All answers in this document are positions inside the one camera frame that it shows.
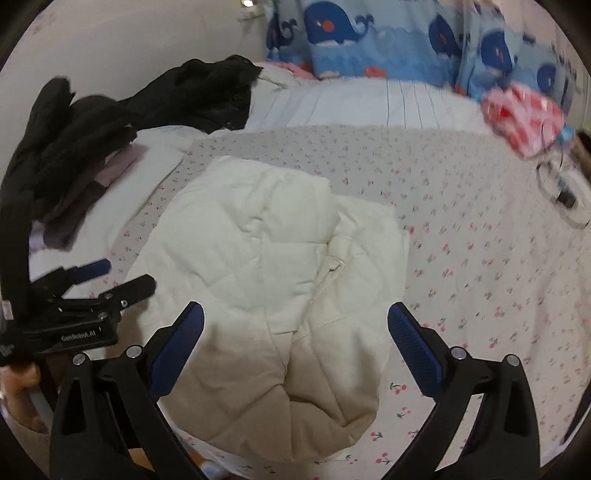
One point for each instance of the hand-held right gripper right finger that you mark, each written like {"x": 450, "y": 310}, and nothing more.
{"x": 413, "y": 346}

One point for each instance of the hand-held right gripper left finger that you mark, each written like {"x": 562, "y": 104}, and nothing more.
{"x": 180, "y": 346}

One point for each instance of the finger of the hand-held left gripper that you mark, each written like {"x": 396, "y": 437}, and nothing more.
{"x": 138, "y": 286}
{"x": 92, "y": 269}

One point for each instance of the white padded jacket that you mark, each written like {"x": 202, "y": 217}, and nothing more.
{"x": 258, "y": 258}

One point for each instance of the person's left hand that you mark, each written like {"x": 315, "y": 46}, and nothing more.
{"x": 18, "y": 397}

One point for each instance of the white cloth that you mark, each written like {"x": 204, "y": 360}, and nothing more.
{"x": 92, "y": 258}

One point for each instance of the purple grey garment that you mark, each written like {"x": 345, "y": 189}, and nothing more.
{"x": 78, "y": 203}

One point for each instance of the floral bed sheet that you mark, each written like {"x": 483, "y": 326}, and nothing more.
{"x": 461, "y": 277}

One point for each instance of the black fleece garment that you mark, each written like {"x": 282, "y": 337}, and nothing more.
{"x": 64, "y": 138}

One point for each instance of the black lace garment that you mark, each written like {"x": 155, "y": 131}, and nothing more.
{"x": 217, "y": 92}

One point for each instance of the black charger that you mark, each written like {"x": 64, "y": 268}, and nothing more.
{"x": 566, "y": 198}

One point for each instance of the white power strip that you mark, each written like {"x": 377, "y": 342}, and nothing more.
{"x": 581, "y": 191}

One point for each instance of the white quilt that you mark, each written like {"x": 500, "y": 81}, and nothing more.
{"x": 369, "y": 106}

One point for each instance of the pink patterned garment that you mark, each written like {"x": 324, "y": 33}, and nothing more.
{"x": 517, "y": 115}

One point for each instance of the plain pink cloth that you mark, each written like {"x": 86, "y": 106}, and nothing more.
{"x": 295, "y": 69}

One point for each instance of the blue whale print curtain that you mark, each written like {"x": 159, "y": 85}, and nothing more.
{"x": 392, "y": 41}

